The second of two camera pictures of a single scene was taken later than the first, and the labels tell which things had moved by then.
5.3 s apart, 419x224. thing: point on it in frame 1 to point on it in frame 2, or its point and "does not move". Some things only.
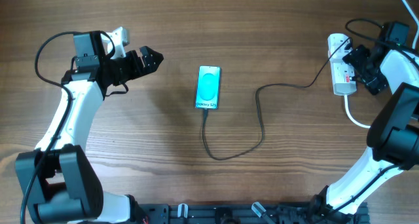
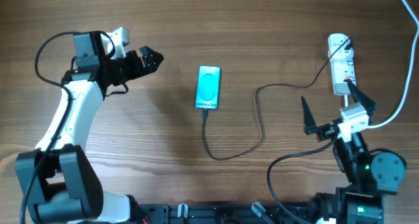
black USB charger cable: x=204 y=113 does not move
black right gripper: x=373 y=86 to x=326 y=131
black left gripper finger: x=151 y=59 does not move
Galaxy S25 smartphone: x=208 y=87 does not move
